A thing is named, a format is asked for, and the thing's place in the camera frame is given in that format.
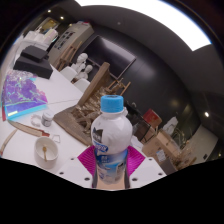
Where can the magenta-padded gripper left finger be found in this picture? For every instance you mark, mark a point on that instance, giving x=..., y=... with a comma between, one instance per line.
x=80, y=168

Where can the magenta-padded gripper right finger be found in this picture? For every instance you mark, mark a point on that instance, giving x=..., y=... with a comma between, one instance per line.
x=143, y=168

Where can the white blue-capped drink bottle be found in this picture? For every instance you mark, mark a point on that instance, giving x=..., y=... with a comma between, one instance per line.
x=111, y=136

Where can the white ceramic cup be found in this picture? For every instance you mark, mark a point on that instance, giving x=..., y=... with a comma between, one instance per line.
x=40, y=155

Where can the white plaster statue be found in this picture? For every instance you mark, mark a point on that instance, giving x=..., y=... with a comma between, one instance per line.
x=170, y=126

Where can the red box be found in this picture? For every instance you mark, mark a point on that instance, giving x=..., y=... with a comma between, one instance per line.
x=151, y=118

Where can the small white jar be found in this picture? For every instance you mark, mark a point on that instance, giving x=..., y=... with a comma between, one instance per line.
x=47, y=119

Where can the flat wooden ruler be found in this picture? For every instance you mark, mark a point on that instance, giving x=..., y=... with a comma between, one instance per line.
x=26, y=128

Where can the thin wooden stick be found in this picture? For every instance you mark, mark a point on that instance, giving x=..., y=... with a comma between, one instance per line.
x=8, y=141

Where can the white plastic chair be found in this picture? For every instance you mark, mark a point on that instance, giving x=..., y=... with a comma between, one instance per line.
x=68, y=74
x=81, y=86

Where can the recessed ceiling spotlights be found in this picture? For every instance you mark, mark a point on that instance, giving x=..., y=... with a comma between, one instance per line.
x=206, y=114

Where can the wooden easel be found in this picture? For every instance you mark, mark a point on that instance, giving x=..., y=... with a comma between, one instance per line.
x=119, y=87
x=68, y=55

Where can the colourful holographic book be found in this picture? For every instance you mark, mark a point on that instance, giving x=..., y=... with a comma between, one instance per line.
x=21, y=95

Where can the white plaster bust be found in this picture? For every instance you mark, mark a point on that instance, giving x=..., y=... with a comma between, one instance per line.
x=81, y=60
x=86, y=70

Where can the large black box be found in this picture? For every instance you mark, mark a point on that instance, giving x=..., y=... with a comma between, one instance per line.
x=33, y=68

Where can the small black box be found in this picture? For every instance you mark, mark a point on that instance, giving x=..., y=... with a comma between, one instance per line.
x=33, y=53

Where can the white cabinet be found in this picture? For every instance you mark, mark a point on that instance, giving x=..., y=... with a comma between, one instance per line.
x=75, y=33

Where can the small black wall switch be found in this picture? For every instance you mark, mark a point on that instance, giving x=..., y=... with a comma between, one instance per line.
x=205, y=156

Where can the black wall-mounted screen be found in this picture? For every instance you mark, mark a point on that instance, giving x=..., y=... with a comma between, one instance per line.
x=110, y=55

